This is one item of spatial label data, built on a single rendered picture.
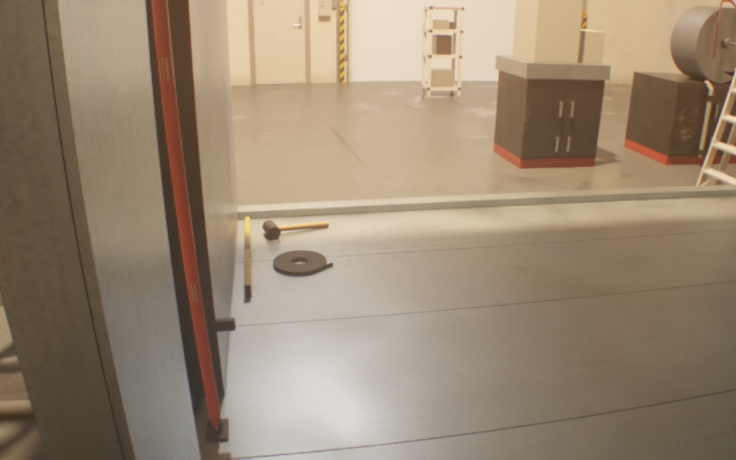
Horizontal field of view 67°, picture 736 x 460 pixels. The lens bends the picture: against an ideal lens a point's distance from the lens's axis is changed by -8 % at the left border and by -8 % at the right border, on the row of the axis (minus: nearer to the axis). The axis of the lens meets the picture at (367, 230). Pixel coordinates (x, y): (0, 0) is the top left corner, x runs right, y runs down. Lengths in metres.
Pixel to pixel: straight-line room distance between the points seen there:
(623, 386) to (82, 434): 1.64
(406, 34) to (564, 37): 6.25
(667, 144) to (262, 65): 7.29
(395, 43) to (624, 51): 4.85
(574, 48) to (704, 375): 4.11
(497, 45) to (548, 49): 6.56
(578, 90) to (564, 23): 0.62
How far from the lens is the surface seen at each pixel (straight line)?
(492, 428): 1.74
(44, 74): 0.57
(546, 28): 5.67
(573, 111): 5.83
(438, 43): 9.81
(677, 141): 6.57
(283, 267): 2.58
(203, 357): 1.57
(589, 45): 5.94
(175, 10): 1.50
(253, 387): 1.88
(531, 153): 5.73
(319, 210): 3.21
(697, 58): 6.57
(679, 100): 6.47
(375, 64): 11.57
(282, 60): 11.21
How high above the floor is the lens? 1.48
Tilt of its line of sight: 22 degrees down
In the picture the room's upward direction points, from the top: 1 degrees clockwise
